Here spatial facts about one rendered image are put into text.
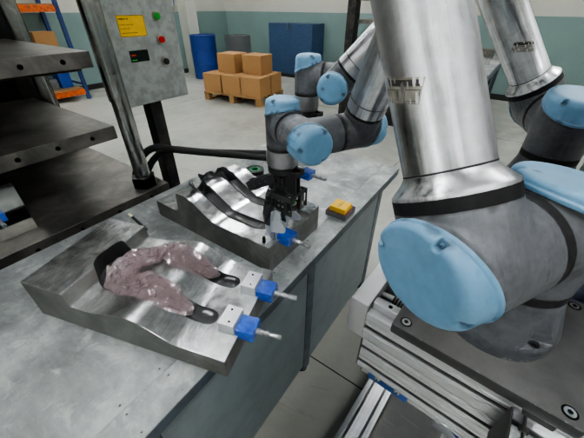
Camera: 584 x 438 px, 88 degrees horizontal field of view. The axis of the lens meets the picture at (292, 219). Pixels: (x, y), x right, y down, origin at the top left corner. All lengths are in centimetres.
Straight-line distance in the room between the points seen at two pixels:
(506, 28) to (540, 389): 74
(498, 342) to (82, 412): 70
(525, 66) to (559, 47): 609
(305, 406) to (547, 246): 131
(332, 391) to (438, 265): 133
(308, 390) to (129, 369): 96
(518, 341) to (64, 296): 82
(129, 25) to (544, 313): 146
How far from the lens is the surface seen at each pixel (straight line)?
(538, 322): 49
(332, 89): 79
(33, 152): 130
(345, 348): 168
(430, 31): 32
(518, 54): 96
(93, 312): 80
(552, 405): 51
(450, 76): 31
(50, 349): 89
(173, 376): 73
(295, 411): 153
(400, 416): 136
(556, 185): 39
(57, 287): 85
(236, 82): 569
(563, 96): 88
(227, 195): 101
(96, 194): 147
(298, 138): 56
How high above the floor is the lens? 141
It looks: 35 degrees down
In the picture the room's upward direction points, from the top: straight up
